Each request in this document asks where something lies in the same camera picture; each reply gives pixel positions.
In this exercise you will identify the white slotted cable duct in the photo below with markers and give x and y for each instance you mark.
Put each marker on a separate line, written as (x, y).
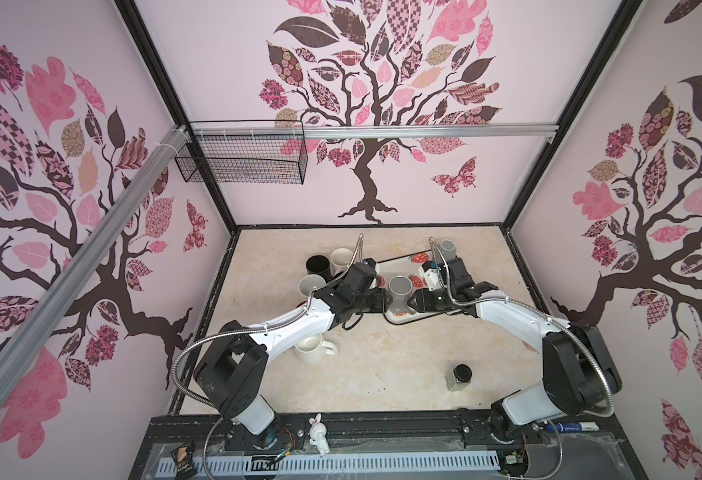
(349, 463)

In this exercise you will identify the black mug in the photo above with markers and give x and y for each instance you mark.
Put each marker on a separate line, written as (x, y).
(319, 265)

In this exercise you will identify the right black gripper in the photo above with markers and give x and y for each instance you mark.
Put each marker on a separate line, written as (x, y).
(422, 297)

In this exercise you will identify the diagonal aluminium rail left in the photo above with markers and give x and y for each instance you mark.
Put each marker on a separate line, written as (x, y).
(25, 343)

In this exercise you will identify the horizontal aluminium rail back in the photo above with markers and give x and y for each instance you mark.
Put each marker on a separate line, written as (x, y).
(374, 132)

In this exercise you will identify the small grey mug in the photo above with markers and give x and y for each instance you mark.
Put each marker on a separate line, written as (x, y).
(448, 249)

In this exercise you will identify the tall grey mug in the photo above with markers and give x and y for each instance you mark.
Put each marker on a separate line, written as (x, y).
(400, 289)

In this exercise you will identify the white round mug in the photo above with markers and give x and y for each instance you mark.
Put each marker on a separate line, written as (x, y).
(313, 349)

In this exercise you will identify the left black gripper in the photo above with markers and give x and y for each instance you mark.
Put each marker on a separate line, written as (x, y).
(381, 304)

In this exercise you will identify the black front base frame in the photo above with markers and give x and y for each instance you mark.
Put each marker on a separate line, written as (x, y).
(172, 444)

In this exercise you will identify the black wire basket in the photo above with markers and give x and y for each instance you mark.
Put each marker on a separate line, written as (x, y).
(245, 151)

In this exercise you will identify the cream mug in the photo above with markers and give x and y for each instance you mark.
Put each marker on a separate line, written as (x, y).
(310, 284)

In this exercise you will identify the right metal flexible conduit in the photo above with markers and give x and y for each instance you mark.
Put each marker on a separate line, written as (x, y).
(591, 360)

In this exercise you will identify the blue white marker pen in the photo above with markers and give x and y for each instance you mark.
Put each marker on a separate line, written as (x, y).
(573, 427)

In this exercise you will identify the white rabbit figurine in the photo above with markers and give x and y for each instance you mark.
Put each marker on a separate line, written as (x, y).
(318, 435)

